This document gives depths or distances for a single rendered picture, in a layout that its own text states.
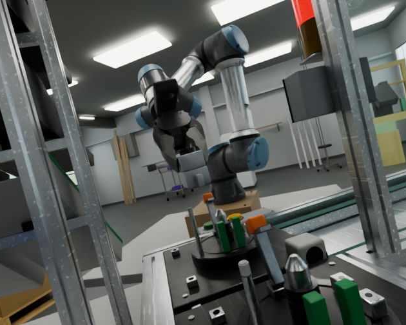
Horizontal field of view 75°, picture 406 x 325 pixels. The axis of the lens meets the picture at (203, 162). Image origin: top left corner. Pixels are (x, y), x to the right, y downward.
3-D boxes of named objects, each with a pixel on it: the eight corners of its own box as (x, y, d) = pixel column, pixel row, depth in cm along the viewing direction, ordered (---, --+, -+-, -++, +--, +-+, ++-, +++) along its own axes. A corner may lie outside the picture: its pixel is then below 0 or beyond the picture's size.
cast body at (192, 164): (183, 187, 52) (173, 153, 52) (203, 180, 53) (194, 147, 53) (190, 189, 44) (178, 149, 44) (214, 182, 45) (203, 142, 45)
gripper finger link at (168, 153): (181, 186, 52) (177, 152, 58) (178, 167, 47) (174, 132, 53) (165, 188, 51) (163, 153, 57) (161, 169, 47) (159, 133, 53)
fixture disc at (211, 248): (187, 251, 54) (185, 242, 54) (249, 230, 57) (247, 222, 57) (201, 280, 41) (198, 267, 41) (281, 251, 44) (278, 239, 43)
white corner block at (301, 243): (288, 262, 43) (282, 239, 43) (312, 254, 44) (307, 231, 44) (305, 274, 39) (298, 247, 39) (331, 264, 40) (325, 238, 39)
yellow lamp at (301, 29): (298, 62, 42) (291, 32, 42) (325, 57, 43) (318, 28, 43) (318, 49, 37) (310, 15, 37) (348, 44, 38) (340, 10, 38)
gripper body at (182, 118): (196, 151, 60) (181, 119, 68) (195, 122, 54) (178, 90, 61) (164, 160, 58) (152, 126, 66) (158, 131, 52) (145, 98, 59)
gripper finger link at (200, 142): (218, 172, 54) (195, 145, 59) (219, 152, 49) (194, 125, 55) (205, 178, 53) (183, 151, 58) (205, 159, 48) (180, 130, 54)
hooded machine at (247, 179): (235, 187, 721) (222, 135, 715) (258, 182, 702) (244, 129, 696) (230, 193, 652) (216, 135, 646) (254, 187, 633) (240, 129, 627)
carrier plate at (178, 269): (165, 259, 58) (162, 250, 58) (262, 227, 63) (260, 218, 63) (176, 322, 35) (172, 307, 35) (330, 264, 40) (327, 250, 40)
